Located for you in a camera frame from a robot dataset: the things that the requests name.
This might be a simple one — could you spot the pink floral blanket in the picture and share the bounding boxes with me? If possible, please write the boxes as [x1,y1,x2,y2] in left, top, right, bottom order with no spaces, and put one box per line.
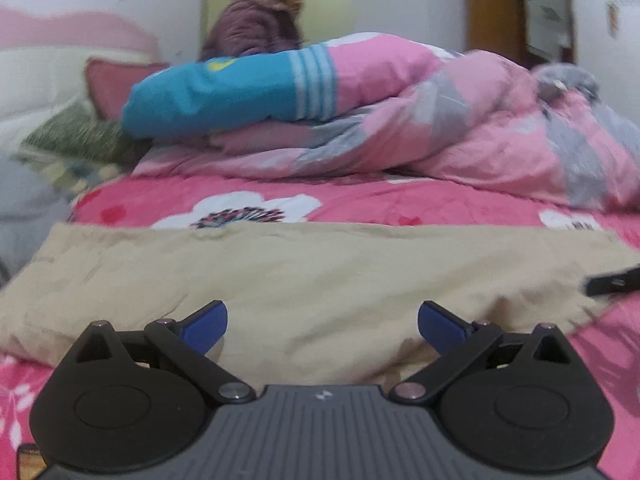
[0,171,640,480]

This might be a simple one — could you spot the person in purple jacket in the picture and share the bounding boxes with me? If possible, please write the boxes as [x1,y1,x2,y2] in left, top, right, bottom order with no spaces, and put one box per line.
[200,0,305,62]

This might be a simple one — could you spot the pink grey quilt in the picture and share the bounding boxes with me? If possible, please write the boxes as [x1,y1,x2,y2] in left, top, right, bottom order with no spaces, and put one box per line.
[122,34,639,211]

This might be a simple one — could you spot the pink white headboard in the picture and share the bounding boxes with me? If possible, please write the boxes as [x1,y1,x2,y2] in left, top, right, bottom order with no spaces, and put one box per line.
[1,6,160,153]

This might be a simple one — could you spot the dark pink pillow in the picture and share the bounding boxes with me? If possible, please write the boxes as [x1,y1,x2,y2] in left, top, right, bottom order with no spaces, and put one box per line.
[84,58,169,120]

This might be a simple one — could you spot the grey garment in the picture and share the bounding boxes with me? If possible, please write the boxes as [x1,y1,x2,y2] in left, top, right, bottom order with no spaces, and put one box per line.
[0,155,72,286]

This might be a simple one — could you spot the beige trousers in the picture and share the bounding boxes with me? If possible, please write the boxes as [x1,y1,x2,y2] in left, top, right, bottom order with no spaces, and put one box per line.
[1,222,639,388]

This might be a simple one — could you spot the wooden door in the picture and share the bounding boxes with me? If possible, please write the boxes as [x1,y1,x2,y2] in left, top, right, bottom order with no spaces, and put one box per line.
[466,0,576,68]

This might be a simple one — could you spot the green patterned pillow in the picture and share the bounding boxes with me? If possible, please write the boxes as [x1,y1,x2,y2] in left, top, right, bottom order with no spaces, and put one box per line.
[12,101,151,200]

